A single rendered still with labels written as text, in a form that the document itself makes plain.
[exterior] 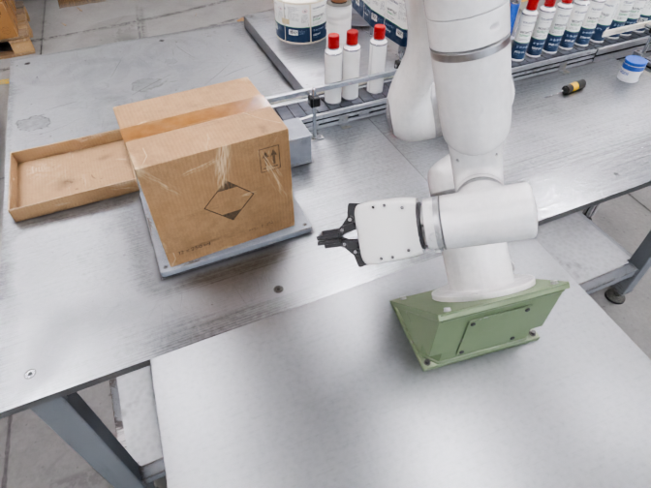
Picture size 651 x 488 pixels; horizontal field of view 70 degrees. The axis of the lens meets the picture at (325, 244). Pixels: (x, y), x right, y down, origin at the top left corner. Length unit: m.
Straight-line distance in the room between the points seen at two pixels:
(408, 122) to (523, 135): 0.74
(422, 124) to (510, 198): 0.26
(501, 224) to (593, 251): 1.52
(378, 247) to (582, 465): 0.49
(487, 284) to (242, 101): 0.62
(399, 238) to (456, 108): 0.23
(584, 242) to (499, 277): 1.36
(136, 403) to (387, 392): 0.97
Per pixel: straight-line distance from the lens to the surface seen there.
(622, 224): 2.78
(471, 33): 0.56
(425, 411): 0.90
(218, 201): 1.00
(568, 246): 2.18
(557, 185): 1.41
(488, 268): 0.88
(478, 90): 0.59
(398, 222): 0.73
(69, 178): 1.46
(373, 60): 1.52
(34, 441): 2.01
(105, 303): 1.10
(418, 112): 0.88
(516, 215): 0.70
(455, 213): 0.70
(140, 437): 1.61
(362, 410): 0.88
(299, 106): 1.50
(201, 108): 1.05
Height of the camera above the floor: 1.63
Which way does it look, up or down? 47 degrees down
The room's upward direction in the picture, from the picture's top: straight up
